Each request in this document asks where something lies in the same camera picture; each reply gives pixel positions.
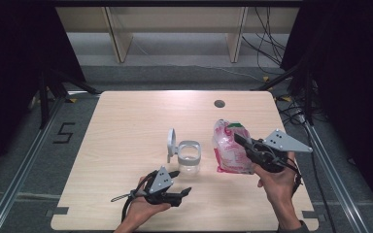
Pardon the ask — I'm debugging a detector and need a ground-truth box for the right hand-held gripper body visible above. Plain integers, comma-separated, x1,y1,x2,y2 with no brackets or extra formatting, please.
244,128,314,174

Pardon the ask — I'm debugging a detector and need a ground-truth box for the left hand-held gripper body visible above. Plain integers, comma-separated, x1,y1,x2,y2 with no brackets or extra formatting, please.
141,166,185,208

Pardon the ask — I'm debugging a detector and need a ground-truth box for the pink and white plastic bag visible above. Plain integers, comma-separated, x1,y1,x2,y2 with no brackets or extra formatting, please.
211,118,254,176

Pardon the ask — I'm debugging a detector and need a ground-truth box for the clear jar with white lid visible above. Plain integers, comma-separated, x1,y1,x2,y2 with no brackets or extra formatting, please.
166,127,203,175

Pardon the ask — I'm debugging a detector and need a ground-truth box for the person's right hand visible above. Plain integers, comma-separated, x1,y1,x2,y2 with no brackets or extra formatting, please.
251,150,303,210

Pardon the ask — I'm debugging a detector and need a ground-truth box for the person's left hand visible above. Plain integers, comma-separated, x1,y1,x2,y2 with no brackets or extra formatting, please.
126,176,173,227

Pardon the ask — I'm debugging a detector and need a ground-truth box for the black metal stand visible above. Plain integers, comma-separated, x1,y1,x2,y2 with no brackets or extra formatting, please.
38,68,102,130
252,59,316,126

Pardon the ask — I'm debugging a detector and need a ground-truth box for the black curtain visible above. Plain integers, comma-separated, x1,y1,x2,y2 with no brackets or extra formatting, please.
0,0,87,183
281,0,373,222

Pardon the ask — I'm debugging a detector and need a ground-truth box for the light wooden shelf unit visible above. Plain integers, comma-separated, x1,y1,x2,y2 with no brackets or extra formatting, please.
55,6,301,64

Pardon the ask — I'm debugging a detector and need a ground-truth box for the black cable along rail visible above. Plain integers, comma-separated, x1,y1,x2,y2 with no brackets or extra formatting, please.
276,95,338,233

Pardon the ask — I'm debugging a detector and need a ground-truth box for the aluminium floor rail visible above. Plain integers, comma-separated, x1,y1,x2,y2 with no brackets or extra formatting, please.
304,121,371,233
0,96,66,233

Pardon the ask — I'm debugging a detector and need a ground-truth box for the black table edge bracket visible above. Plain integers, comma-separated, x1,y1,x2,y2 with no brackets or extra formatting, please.
44,206,70,217
301,210,321,219

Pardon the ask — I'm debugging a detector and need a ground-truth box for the bundle of black floor cables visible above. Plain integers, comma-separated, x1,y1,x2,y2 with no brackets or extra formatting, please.
241,6,288,76

